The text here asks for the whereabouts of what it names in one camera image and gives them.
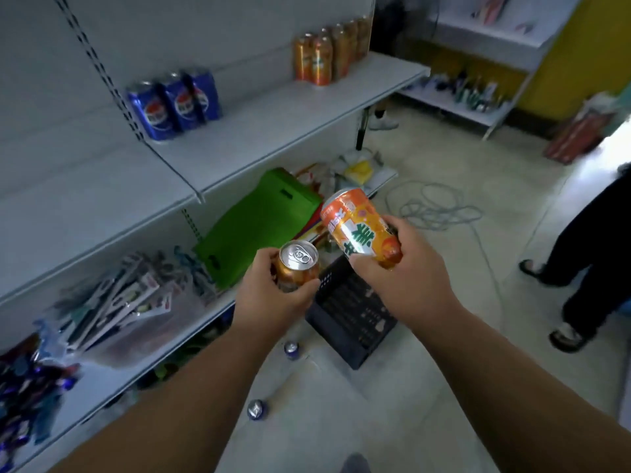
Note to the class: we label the person's left hand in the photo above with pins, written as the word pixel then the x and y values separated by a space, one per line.
pixel 261 300

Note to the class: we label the person's right hand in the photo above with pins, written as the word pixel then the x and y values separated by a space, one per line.
pixel 414 285

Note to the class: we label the person's right thumb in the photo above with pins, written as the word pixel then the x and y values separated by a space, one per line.
pixel 367 261

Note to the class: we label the person's left thumb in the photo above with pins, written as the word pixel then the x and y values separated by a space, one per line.
pixel 306 290

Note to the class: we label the amber drink can silver lid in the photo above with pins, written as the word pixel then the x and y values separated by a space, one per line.
pixel 297 263

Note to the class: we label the orange drink can green print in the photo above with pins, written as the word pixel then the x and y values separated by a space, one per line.
pixel 357 226

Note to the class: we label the person's right forearm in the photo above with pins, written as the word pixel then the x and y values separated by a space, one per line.
pixel 517 398

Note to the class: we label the person's left forearm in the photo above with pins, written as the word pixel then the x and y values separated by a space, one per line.
pixel 187 403

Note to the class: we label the black plastic crate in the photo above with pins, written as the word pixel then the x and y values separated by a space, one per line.
pixel 352 315

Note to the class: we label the small blue can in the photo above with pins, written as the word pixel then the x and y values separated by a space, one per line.
pixel 291 349
pixel 257 409

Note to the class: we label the green nonwoven bag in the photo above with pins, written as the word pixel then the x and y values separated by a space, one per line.
pixel 256 226

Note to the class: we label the yellow packet in plastic bag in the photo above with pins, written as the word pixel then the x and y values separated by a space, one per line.
pixel 359 171

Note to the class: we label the black metal pole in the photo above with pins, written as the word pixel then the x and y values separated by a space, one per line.
pixel 363 128

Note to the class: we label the white metal shelving unit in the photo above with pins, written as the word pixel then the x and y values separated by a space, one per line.
pixel 276 123

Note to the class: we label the pile of packaged toothbrushes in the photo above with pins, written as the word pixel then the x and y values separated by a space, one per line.
pixel 113 302

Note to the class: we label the row of small bottles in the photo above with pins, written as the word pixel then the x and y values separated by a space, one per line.
pixel 468 91

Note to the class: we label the row of orange cans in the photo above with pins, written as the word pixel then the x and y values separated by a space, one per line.
pixel 321 59

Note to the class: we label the blue soda can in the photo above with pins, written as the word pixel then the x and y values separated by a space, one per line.
pixel 152 115
pixel 206 93
pixel 181 102

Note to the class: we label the red paper bag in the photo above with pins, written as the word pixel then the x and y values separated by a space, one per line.
pixel 577 137

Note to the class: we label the white background shelf unit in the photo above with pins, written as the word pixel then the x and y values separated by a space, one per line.
pixel 493 44

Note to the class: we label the pink packet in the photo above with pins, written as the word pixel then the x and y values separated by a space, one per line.
pixel 490 7

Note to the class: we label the pile of blue purple packets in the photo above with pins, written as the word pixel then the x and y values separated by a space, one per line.
pixel 27 394

